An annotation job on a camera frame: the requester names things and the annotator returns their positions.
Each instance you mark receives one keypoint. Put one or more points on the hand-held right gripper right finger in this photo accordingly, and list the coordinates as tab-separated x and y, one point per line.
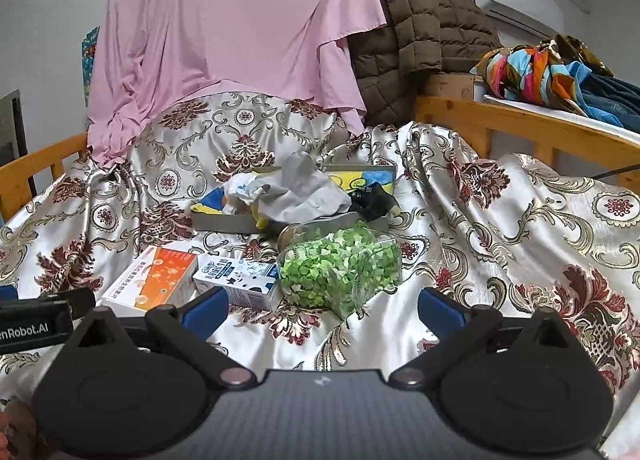
440	310

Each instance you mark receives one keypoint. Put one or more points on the grey door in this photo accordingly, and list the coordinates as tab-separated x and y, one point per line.
10	124

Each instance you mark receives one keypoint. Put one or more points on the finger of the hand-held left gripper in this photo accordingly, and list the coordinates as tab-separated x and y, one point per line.
70	300

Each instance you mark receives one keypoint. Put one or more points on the black cloth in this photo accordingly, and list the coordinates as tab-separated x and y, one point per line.
372	202

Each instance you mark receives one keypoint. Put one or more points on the blue denim garment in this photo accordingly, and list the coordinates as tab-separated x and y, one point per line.
615	99

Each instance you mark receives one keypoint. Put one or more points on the white board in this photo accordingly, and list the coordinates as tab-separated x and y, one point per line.
550	115

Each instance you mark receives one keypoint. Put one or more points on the pink fleece clothing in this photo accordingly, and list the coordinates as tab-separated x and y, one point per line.
625	440

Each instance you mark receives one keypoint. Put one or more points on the orange white box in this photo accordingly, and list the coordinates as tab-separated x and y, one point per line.
150	275

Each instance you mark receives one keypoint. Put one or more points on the colourful patterned cloth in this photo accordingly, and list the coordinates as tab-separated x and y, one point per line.
530	69

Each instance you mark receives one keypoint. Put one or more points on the jar of green pieces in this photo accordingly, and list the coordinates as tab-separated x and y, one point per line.
340	265

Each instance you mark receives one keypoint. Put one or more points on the painted cardboard box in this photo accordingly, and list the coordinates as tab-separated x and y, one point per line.
220	222

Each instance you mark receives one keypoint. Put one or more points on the wall poster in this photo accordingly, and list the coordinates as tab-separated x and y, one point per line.
90	57

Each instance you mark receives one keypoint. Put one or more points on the small cardboard box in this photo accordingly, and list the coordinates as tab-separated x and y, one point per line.
450	87

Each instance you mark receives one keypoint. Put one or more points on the golden brown cloth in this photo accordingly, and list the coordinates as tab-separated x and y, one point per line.
585	52

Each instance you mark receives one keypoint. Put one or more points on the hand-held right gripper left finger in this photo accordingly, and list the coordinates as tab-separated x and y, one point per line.
207	310

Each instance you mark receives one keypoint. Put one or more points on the wooden bed rail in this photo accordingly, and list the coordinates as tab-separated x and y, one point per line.
450	114

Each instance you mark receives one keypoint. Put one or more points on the pink cloth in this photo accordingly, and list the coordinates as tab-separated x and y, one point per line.
225	14

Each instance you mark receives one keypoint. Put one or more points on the brown quilted jacket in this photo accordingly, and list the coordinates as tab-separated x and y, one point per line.
425	39

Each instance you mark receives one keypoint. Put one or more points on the floral satin blanket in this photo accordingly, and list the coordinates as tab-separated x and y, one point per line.
500	220

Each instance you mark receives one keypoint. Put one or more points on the light grey cloth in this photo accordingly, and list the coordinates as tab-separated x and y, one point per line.
310	195

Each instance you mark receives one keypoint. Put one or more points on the blue white milk carton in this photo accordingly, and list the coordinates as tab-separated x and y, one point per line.
235	280

